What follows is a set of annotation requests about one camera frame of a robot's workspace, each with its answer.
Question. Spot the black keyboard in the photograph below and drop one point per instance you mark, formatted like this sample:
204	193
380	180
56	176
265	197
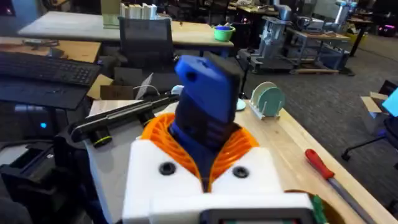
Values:
46	68

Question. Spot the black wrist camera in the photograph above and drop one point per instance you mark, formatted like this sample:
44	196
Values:
124	113

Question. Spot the black desk mat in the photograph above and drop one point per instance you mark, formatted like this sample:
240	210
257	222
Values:
37	93

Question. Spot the blue electric screwdriver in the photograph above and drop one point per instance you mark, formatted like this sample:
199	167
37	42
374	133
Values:
206	93

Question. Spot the black computer case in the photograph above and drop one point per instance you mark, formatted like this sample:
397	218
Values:
31	123

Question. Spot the small white peg rack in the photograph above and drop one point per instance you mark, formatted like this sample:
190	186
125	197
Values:
264	113

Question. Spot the wooden desk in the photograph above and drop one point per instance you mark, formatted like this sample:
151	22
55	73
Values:
74	49

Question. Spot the flat cardboard piece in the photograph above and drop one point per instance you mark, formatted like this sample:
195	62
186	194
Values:
101	85

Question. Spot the teal plate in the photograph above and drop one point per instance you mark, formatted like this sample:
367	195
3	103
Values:
273	98

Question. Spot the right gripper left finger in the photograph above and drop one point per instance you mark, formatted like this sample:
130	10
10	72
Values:
146	174

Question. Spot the wooden workbench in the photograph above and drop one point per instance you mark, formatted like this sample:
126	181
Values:
317	40

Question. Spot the white stack of panels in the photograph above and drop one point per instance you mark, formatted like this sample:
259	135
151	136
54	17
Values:
138	11

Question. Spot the grey background robot arm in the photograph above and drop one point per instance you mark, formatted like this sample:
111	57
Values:
342	14

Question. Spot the pale blue small disc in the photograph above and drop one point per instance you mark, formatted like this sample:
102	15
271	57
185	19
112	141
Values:
240	105

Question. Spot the black mesh office chair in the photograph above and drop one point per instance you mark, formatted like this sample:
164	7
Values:
146	42

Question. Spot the black chair base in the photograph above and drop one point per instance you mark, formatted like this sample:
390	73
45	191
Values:
370	140

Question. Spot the pale green plate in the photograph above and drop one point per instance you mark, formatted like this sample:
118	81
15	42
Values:
261	90

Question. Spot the grey machine on cart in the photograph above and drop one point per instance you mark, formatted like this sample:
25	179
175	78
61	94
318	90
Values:
272	40

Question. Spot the grey-top table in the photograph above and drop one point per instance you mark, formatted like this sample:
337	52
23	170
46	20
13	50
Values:
77	26

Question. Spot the open cardboard box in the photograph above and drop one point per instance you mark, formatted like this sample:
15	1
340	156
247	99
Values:
374	101

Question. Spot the green bowl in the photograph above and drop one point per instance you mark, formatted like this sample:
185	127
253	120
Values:
223	33

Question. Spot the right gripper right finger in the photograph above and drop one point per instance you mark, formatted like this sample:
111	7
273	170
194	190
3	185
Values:
252	179

